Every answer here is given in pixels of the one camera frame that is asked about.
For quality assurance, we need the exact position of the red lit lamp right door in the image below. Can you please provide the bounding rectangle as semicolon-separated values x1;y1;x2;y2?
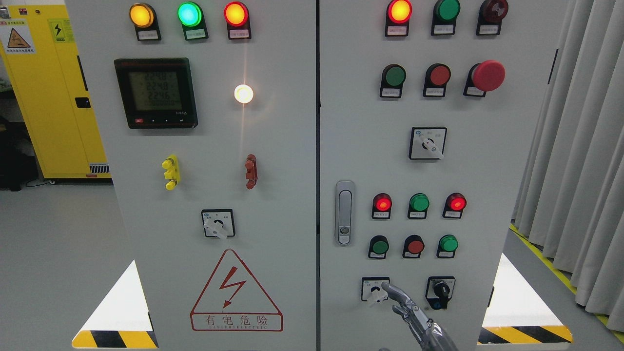
384;0;412;37

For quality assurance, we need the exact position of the black digital power meter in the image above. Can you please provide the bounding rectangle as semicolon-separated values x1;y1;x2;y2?
114;58;198;129

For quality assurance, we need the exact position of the red push button lower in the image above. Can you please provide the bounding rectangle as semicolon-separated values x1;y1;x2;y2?
403;234;424;258

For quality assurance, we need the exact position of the red indicator lamp top left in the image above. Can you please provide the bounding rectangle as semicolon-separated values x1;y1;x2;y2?
224;1;252;40

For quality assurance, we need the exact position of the red indicator lamp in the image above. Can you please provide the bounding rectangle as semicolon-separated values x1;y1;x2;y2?
371;193;392;220
224;1;252;40
443;193;467;218

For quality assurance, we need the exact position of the yellow terminal connector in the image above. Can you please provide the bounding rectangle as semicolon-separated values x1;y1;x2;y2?
162;154;180;191

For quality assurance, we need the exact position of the left rotary selector switch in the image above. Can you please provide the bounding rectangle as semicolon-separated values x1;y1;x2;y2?
201;209;236;238

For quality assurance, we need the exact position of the upper right rotary selector switch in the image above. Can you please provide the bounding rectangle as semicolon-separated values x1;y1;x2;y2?
408;127;448;160

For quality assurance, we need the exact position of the yellow safety cabinet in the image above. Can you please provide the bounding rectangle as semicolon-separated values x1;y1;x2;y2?
1;3;111;179

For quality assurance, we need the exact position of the red stop push button upper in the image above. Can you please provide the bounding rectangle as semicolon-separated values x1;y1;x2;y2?
423;63;451;98

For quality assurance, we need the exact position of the lower white rotary selector switch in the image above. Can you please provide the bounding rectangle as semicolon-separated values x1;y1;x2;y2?
361;277;390;307

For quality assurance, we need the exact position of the white glowing indicator lamp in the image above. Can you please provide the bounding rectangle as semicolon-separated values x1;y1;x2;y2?
234;84;254;104

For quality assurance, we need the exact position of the yellow indicator lamp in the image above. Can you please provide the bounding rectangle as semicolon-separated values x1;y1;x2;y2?
129;2;162;41

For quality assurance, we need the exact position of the black key selector switch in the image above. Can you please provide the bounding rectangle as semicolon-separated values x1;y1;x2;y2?
425;276;455;310

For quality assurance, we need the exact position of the red electric hazard warning sticker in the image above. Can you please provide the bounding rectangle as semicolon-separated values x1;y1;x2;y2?
190;249;283;332

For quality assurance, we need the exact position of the green indicator lamp top left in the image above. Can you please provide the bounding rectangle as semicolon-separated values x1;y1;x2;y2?
177;1;209;40

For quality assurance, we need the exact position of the red emergency stop mushroom button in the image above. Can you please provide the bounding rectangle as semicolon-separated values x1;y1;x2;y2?
463;59;506;98

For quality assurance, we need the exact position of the grey electrical control cabinet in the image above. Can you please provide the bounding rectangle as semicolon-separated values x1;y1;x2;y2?
65;0;571;351

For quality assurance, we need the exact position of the green indicator lamp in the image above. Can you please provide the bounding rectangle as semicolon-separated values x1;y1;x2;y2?
177;1;209;40
407;193;430;219

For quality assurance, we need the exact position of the green start push button upper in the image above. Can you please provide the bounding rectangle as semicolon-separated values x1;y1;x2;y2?
379;64;407;98

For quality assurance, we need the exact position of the green indicator lamp middle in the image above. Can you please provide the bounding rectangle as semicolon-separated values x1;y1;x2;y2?
407;193;430;219

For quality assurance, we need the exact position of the green push button lower left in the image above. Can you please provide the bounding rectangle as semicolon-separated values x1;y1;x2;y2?
368;235;389;259

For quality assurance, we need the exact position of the grey curtain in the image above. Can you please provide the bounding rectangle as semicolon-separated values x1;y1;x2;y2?
513;0;624;332

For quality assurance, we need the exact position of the green unlit lamp top right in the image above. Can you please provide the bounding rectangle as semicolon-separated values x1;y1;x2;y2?
430;0;461;36

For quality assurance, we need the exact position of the dark red buzzer lamp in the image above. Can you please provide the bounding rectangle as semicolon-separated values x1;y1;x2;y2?
475;0;509;36

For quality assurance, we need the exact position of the green push button lower right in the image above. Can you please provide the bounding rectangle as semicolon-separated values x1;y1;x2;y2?
436;234;459;258

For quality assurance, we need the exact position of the silver cabinet door handle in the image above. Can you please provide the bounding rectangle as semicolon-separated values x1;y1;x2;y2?
334;180;355;245

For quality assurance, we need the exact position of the red indicator lamp middle left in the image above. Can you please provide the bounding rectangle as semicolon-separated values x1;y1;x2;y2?
371;193;392;220

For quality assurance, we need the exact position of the red indicator lamp middle right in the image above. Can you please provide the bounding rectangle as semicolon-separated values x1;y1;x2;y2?
443;193;467;218

